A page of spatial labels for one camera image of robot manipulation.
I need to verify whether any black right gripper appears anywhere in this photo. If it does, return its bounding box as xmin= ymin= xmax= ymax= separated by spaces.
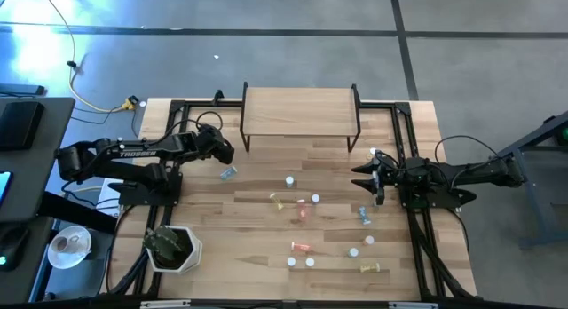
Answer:
xmin=351 ymin=154 xmax=406 ymax=208

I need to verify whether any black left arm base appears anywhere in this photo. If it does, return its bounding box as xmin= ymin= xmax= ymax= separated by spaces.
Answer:
xmin=107 ymin=173 xmax=184 ymax=208

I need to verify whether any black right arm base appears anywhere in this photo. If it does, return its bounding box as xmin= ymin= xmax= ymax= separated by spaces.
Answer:
xmin=398 ymin=184 xmax=478 ymax=211

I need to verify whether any green cactus plant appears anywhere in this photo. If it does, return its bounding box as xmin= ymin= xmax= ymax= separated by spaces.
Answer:
xmin=142 ymin=226 xmax=183 ymax=262

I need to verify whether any white hexagonal planter pot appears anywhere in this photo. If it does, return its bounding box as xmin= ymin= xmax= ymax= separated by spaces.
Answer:
xmin=145 ymin=225 xmax=203 ymax=274

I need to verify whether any white paper sheet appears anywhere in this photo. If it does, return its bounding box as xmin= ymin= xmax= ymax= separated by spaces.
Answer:
xmin=96 ymin=178 xmax=123 ymax=217

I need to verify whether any silver table clamp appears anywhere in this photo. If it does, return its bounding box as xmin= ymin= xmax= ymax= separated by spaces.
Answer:
xmin=389 ymin=301 xmax=439 ymax=309
xmin=140 ymin=299 xmax=192 ymax=309

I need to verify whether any black desk support beam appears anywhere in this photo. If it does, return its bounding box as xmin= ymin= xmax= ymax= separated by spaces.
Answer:
xmin=37 ymin=191 xmax=119 ymax=234

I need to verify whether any black office desk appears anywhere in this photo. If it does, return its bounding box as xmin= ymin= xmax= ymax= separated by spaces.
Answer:
xmin=0 ymin=95 xmax=76 ymax=304

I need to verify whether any white cup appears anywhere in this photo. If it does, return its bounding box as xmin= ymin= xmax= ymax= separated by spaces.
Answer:
xmin=51 ymin=234 xmax=72 ymax=257

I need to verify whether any black box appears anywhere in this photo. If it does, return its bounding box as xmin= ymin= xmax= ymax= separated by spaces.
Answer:
xmin=0 ymin=100 xmax=45 ymax=151

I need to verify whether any black desk foot bar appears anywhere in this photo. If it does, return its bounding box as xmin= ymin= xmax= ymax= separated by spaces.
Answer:
xmin=0 ymin=83 xmax=46 ymax=97

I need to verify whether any smartphone with lit screen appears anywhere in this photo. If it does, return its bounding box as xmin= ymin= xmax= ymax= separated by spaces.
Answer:
xmin=0 ymin=170 xmax=13 ymax=209

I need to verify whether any black computer mouse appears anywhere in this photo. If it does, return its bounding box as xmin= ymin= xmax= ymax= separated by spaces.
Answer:
xmin=0 ymin=226 xmax=30 ymax=273

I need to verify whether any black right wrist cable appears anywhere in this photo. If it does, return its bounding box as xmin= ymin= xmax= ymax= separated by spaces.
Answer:
xmin=375 ymin=148 xmax=403 ymax=169

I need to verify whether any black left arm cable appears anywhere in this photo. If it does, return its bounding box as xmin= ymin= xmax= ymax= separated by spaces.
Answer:
xmin=154 ymin=109 xmax=225 ymax=146

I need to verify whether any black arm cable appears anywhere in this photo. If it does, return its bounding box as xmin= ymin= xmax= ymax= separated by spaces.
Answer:
xmin=434 ymin=134 xmax=501 ymax=166
xmin=154 ymin=109 xmax=225 ymax=146

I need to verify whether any black aluminium table frame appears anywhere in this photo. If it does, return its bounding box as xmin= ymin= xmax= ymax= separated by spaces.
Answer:
xmin=106 ymin=98 xmax=478 ymax=301

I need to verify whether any wooden shelf black metal frame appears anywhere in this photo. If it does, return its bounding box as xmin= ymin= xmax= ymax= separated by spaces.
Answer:
xmin=239 ymin=81 xmax=362 ymax=154

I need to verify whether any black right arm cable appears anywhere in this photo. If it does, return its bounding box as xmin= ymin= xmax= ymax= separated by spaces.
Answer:
xmin=434 ymin=134 xmax=501 ymax=166

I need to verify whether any black cable bundle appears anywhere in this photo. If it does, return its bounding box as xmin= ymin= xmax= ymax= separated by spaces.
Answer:
xmin=407 ymin=209 xmax=474 ymax=300
xmin=106 ymin=204 xmax=154 ymax=297

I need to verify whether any yellow floor cable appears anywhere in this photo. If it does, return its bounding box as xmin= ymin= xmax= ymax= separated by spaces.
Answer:
xmin=38 ymin=0 xmax=134 ymax=114

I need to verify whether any grey metal desk frame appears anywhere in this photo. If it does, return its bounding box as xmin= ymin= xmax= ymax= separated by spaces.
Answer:
xmin=496 ymin=109 xmax=568 ymax=250

